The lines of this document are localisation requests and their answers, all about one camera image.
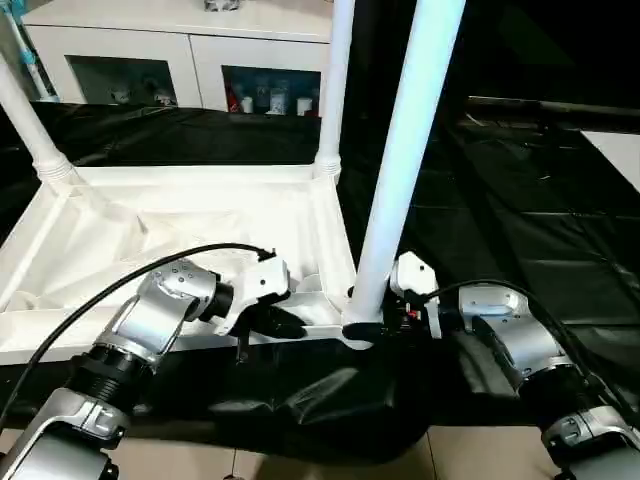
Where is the black mat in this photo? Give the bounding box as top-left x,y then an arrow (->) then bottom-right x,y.
0,97 -> 640,464

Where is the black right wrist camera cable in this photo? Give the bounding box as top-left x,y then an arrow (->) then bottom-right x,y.
422,279 -> 640,417

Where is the white sideboard cabinet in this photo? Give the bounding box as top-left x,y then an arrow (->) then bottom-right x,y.
22,0 -> 335,117

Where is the white plastic table top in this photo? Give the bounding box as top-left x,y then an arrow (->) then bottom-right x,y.
0,162 -> 392,367

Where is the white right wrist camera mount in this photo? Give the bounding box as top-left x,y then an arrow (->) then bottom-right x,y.
388,250 -> 442,340

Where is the black white patterned figurine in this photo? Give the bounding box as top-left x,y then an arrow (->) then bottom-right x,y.
147,77 -> 177,106

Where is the white flat board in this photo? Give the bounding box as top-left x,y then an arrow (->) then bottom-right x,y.
579,130 -> 640,195

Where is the white plastic table leg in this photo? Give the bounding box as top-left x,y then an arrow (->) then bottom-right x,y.
0,49 -> 82,187
312,0 -> 355,180
342,0 -> 469,327

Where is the black metal rail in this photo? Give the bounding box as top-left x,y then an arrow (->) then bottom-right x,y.
467,94 -> 640,121

